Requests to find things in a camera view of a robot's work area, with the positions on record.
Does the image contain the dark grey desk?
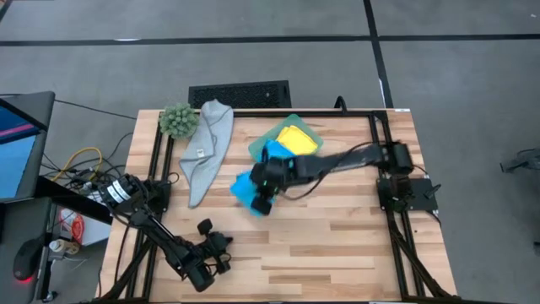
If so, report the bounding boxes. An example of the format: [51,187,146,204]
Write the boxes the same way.
[0,175,114,304]

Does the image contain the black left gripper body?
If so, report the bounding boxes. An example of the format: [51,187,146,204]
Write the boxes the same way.
[202,231,224,271]

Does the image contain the green plant in white pot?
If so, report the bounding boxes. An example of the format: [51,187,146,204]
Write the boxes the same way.
[158,102,201,141]

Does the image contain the red and white package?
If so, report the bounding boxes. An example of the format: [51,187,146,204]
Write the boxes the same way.
[57,206,111,247]

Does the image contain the black computer mouse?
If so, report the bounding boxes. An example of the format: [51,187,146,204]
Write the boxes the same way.
[12,237,45,283]

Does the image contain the small beige bottle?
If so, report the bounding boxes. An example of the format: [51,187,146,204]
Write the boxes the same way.
[47,238,81,256]

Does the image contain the black aluminium rig frame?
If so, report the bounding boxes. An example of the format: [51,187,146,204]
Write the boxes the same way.
[86,108,501,304]

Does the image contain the yellow microfiber towel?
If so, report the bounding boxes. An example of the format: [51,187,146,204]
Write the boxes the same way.
[274,124,320,157]

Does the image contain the monitor with blue screen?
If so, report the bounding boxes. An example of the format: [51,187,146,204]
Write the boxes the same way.
[0,90,57,204]

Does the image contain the thick yellow cable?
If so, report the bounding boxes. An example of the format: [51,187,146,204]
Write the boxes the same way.
[51,146,104,183]

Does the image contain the teal translucent plastic bin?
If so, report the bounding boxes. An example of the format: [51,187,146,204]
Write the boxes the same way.
[247,112,326,165]

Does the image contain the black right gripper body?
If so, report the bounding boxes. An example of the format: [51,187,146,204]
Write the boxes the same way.
[252,158,299,198]

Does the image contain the grey microfiber towel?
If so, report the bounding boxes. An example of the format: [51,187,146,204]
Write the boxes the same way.
[178,98,235,209]

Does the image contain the black perforated panel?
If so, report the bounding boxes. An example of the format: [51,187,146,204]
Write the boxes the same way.
[187,79,293,110]

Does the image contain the blue microfiber towel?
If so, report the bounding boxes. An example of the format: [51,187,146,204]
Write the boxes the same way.
[260,138,297,161]
[229,169,278,219]

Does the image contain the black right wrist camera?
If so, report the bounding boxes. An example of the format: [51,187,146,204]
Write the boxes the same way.
[251,194,275,217]

